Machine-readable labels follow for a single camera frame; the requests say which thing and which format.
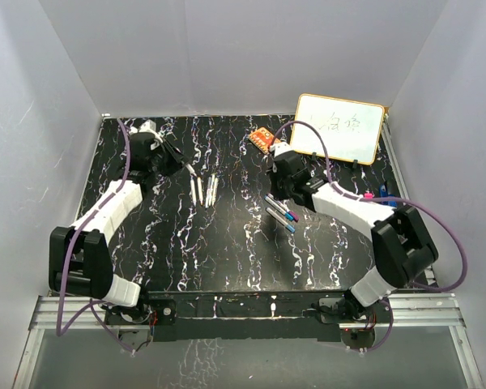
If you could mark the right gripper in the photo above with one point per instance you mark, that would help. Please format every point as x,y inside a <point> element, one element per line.
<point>273,179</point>

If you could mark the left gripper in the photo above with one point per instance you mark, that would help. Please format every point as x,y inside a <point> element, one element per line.
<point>176,158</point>

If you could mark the dark green capped marker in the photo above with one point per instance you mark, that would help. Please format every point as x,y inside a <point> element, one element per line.
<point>191,170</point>

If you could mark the teal capped white marker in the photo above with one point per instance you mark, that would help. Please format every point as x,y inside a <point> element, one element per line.
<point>193,191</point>

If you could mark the orange capped white marker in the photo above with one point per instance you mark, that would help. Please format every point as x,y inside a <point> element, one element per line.
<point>200,190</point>

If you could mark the green capped white marker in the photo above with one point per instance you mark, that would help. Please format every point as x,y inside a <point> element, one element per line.
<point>212,179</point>

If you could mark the dark blue capped marker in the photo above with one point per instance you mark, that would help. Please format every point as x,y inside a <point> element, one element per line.
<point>210,183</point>

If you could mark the yellow capped white marker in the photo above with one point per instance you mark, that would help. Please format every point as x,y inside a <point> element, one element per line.
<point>217,184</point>

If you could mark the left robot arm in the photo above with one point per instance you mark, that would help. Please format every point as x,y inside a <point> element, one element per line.
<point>79,259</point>

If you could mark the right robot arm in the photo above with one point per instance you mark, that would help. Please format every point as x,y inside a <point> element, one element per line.
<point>402,246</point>

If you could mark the blue capped white marker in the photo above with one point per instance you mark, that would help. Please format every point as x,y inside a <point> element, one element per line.
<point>285,210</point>

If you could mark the light blue capped marker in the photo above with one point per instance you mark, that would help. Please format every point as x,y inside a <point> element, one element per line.
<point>280,220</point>

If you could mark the orange card packet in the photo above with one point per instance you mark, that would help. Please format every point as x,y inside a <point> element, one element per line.
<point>262,139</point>

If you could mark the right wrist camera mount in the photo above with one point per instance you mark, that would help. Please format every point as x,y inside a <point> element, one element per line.
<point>279,148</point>

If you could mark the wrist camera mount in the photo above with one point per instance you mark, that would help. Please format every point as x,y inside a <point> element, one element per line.
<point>150,127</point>
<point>279,148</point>

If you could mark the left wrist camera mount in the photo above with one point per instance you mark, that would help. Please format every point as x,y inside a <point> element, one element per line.
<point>150,127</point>

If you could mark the small whiteboard yellow frame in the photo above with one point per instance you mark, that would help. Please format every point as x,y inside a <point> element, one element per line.
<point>341,129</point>

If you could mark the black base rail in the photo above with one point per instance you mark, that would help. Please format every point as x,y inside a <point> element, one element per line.
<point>177,316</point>

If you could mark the aluminium frame rail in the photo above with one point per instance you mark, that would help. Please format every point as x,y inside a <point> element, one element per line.
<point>406,309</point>

